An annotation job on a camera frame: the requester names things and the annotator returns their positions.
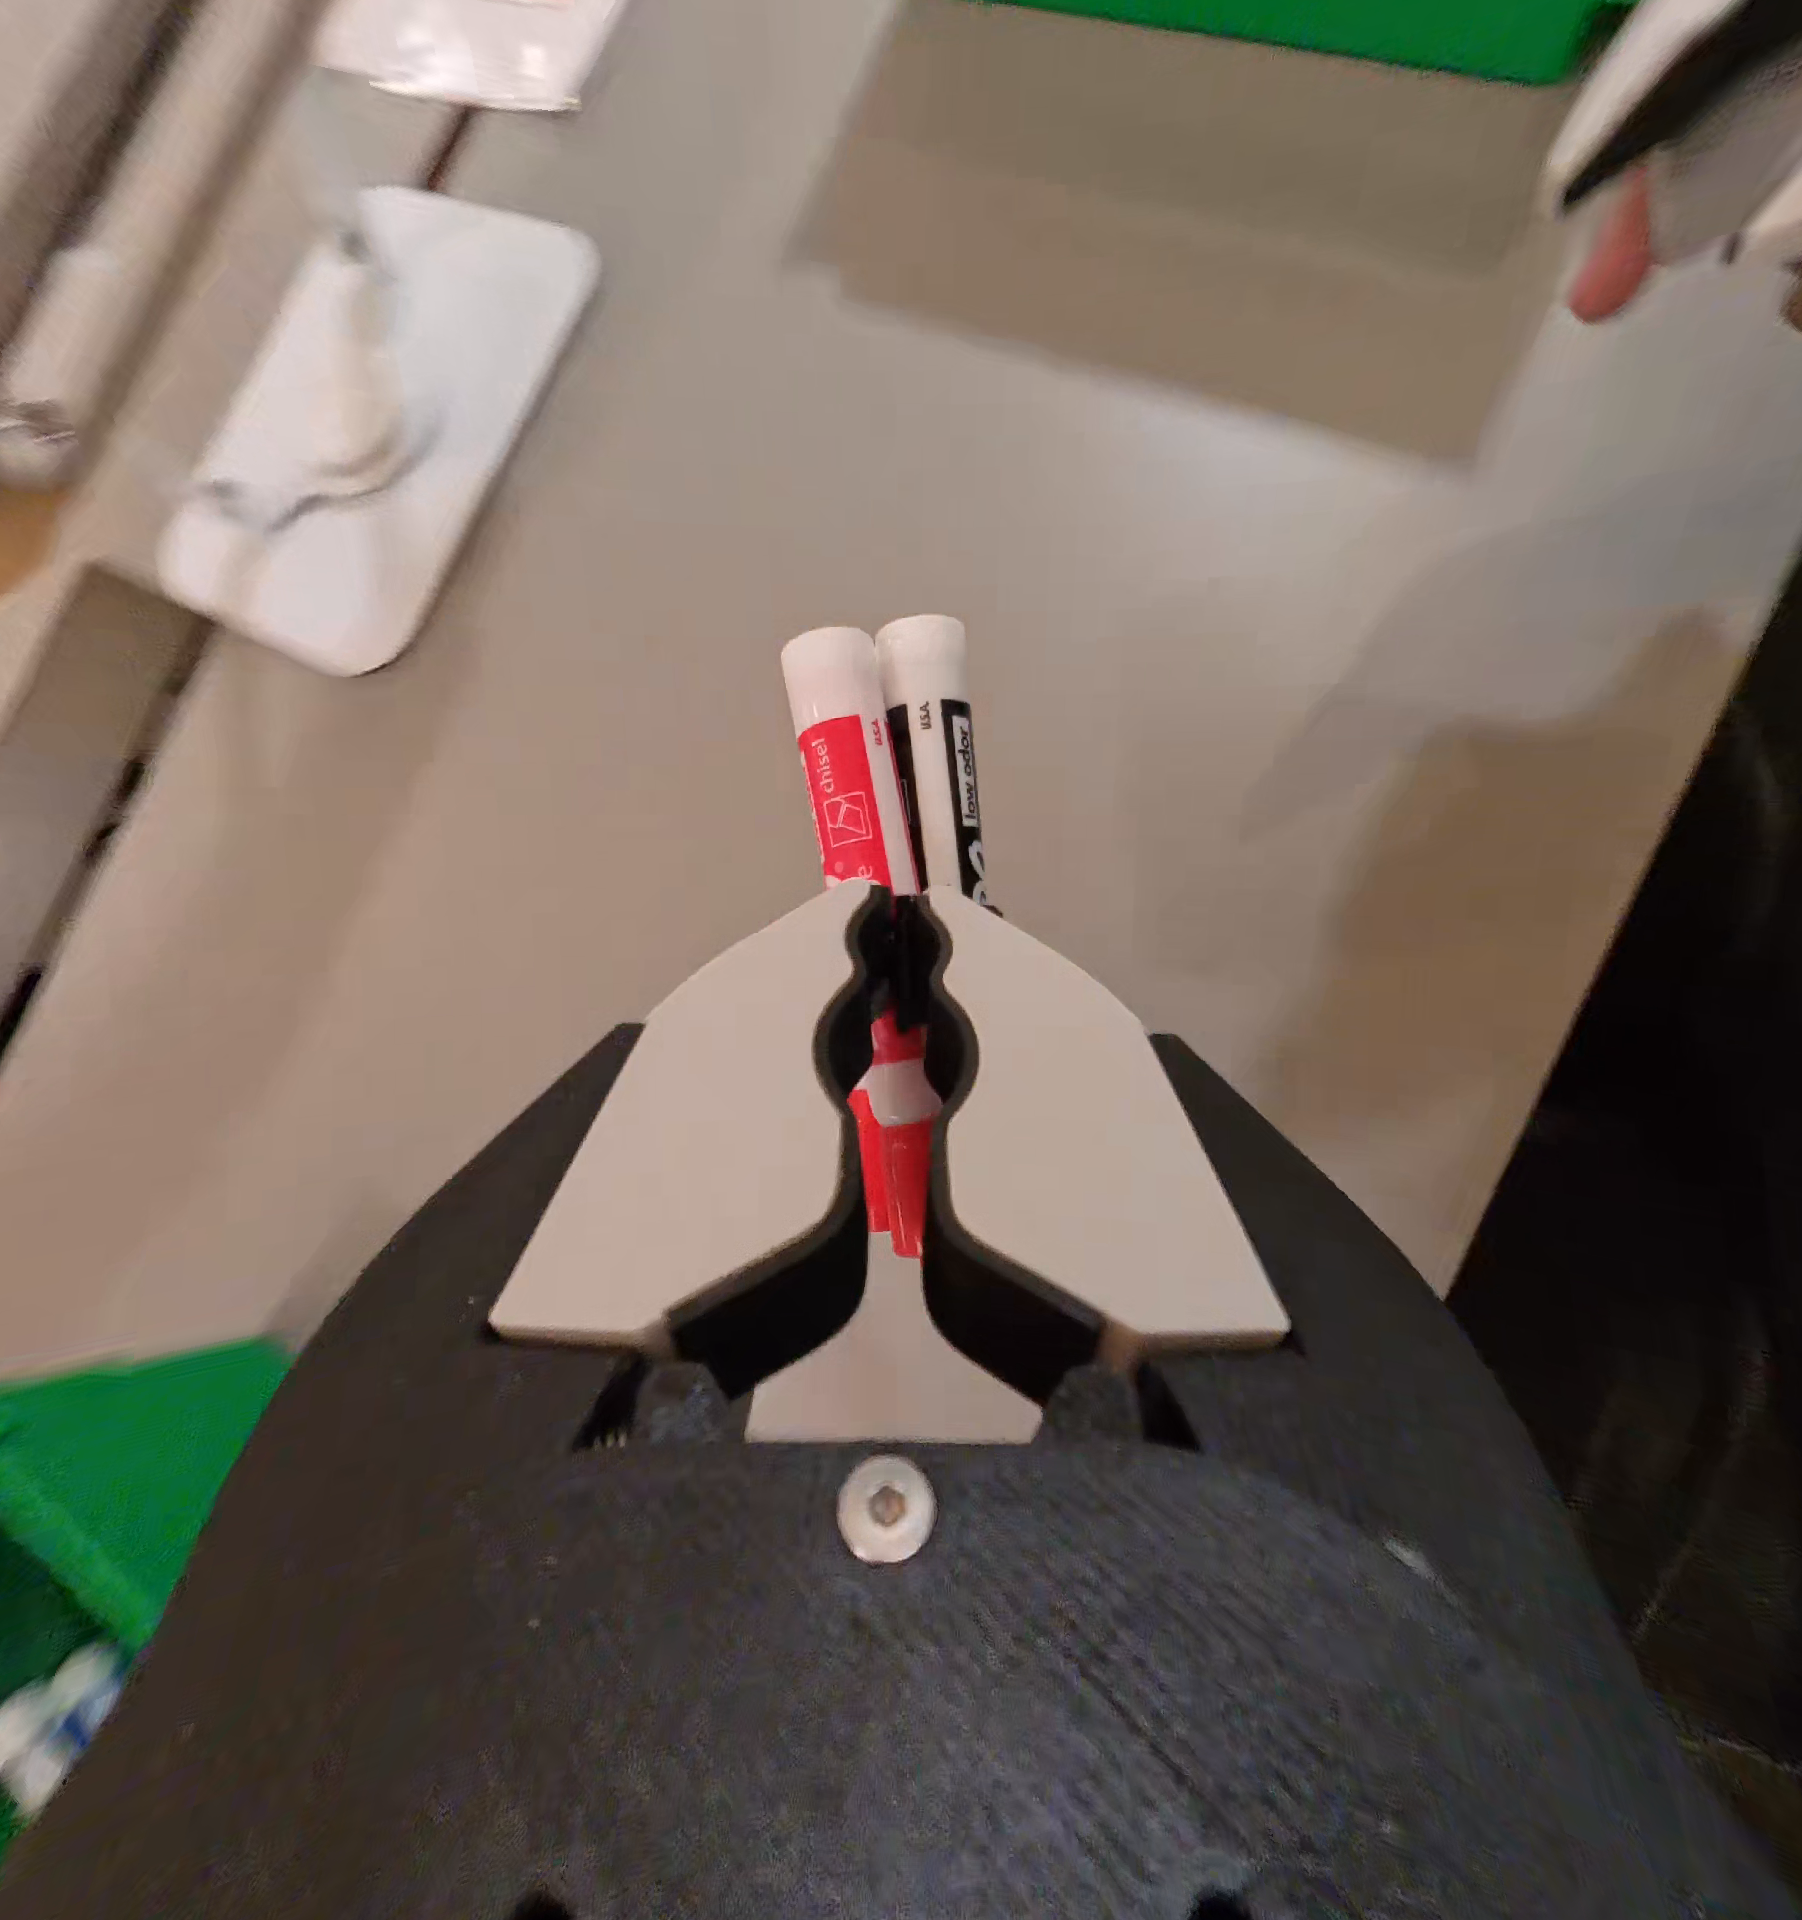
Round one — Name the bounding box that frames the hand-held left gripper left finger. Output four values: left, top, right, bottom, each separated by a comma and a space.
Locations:
488, 885, 891, 1404

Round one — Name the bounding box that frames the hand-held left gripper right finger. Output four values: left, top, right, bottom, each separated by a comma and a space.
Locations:
915, 888, 1296, 1414

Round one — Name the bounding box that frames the green storage bin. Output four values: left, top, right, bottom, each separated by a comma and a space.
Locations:
976, 0, 1645, 88
0, 1334, 297, 1920

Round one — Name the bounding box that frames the black dry-erase marker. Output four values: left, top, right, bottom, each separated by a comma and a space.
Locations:
874, 613, 1010, 921

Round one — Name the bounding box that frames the red dry-erase marker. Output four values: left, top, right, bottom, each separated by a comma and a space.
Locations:
777, 624, 944, 1264

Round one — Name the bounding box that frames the blue dry-erase marker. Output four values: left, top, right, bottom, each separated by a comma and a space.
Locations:
0, 1639, 132, 1824

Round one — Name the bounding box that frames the grey desk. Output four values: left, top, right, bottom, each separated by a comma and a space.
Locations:
0, 0, 1802, 1442

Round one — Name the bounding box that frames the person's right hand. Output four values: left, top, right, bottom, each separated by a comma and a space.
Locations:
1567, 162, 1655, 327

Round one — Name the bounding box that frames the wooden document stand white base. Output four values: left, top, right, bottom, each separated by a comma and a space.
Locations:
158, 184, 605, 681

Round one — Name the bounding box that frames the white paper card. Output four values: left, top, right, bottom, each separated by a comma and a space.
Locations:
313, 0, 636, 117

